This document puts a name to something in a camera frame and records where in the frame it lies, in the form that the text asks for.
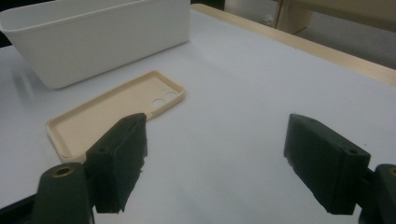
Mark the beige phone case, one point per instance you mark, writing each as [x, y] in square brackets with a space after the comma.
[102, 118]

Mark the wooden shelf unit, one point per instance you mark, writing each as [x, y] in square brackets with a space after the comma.
[342, 12]

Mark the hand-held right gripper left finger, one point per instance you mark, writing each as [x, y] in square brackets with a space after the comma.
[118, 161]

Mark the white plastic storage box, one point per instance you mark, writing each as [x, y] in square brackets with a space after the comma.
[93, 43]

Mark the light wooden table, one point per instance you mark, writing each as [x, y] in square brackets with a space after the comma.
[311, 49]

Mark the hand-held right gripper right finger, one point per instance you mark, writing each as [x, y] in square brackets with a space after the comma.
[327, 168]

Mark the white table sheet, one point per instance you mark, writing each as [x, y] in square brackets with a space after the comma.
[236, 102]

